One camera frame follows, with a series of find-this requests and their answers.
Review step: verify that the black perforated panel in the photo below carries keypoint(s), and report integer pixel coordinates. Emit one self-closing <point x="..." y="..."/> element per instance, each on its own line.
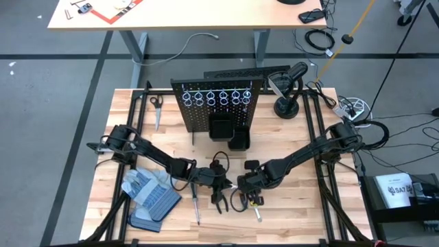
<point x="240" y="72"/>

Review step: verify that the grey wheeled stand leg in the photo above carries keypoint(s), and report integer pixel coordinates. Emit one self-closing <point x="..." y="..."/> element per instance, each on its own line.
<point x="404" y="20"/>

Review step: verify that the black monitor stand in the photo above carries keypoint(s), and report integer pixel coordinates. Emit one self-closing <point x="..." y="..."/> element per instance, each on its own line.
<point x="291" y="1"/>

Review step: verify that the small black grey device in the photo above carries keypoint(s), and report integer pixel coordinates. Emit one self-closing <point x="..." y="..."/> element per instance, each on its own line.
<point x="84" y="8"/>

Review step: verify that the white round object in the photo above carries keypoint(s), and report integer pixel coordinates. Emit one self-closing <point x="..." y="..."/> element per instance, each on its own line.
<point x="125" y="4"/>

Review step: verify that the light wood desk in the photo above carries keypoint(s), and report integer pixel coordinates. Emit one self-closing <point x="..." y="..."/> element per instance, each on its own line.
<point x="205" y="15"/>

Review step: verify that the deep black plastic bin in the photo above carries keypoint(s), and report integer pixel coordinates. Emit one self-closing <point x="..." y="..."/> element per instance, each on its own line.
<point x="221" y="128"/>

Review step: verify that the metal hex key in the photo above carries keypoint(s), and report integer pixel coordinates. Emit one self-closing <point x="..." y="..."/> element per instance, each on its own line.
<point x="68" y="14"/>
<point x="78" y="2"/>

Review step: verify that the white power strip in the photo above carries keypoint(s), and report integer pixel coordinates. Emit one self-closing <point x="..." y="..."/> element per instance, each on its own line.
<point x="337" y="110"/>

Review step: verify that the black metal pegboard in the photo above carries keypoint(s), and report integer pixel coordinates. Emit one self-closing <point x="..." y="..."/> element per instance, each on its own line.
<point x="192" y="116"/>

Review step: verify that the shallow black plastic bin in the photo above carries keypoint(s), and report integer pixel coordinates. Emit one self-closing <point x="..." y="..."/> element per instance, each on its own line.
<point x="240" y="140"/>

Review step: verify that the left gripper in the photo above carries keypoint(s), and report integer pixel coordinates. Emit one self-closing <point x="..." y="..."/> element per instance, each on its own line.
<point x="209" y="180"/>

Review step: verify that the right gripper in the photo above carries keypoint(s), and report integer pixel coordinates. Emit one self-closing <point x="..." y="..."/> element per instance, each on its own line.
<point x="254" y="182"/>

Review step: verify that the black cabinet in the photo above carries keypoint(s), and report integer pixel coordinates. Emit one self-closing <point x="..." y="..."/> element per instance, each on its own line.
<point x="394" y="216"/>

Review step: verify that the red bordered white mat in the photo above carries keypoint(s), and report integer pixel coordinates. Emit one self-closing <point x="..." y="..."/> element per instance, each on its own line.
<point x="109" y="13"/>

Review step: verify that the white labelled box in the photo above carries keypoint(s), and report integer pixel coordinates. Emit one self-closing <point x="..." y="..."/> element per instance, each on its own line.
<point x="394" y="190"/>

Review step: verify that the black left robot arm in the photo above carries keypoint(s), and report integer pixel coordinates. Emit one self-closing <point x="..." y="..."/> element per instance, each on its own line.
<point x="154" y="154"/>

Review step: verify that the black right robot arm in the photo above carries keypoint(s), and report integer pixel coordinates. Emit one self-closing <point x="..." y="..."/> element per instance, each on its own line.
<point x="308" y="151"/>

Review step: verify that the blue striped work glove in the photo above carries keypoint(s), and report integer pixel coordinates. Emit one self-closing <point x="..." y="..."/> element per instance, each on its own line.
<point x="144" y="224"/>
<point x="151" y="192"/>

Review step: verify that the black gooseneck desk lamp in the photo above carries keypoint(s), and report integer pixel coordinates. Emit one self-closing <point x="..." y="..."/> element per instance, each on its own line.
<point x="286" y="109"/>

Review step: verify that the black smartphone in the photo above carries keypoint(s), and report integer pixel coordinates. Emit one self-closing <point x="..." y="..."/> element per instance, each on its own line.
<point x="311" y="16"/>

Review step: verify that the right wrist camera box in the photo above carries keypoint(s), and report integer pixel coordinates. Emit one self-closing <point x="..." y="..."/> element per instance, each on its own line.
<point x="252" y="165"/>

